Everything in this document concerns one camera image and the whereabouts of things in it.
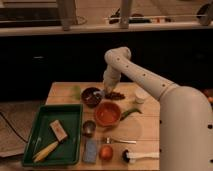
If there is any grey triangular towel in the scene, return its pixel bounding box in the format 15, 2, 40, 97
93, 90, 106, 99

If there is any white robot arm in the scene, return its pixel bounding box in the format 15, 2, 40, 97
103, 47, 213, 171

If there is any orange bowl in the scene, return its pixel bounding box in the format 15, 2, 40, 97
94, 102, 121, 127

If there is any light green leaf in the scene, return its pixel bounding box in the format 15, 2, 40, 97
72, 86, 81, 100

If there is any green chili pepper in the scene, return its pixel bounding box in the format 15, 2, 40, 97
120, 108, 142, 121

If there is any white cup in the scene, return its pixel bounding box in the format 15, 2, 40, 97
135, 88, 149, 104

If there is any small metal cup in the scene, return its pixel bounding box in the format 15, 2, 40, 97
83, 120, 96, 137

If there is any wooden table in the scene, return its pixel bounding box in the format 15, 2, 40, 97
33, 81, 180, 171

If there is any silver fork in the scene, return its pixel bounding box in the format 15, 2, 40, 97
101, 137, 136, 144

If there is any grey sponge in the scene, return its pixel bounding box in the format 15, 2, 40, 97
83, 139, 97, 164

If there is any wooden block brush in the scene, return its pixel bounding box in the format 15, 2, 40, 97
50, 120, 68, 142

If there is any orange fruit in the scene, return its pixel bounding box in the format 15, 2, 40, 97
99, 145, 113, 161

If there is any green plastic tray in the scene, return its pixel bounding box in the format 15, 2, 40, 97
22, 104, 83, 167

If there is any yellow corn cob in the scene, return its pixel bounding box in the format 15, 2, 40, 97
33, 141, 59, 162

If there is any white handled dish brush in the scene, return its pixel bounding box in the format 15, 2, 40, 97
122, 150, 159, 163

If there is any black cable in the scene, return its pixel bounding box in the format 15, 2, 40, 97
0, 111, 28, 144

